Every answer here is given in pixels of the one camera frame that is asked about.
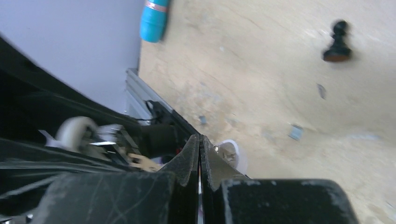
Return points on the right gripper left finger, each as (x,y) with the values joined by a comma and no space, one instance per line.
(168,196)

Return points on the blue tube by wall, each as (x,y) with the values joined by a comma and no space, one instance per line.
(153,20)

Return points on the white stapler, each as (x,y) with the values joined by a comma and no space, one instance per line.
(80,135)

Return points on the black chess pawn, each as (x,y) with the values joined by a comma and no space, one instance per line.
(338,51)

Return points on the small staple strip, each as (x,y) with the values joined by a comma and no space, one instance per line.
(296,132)

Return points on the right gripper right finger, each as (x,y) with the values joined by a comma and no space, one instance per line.
(230,197)

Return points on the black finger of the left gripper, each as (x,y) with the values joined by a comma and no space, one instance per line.
(33,105)

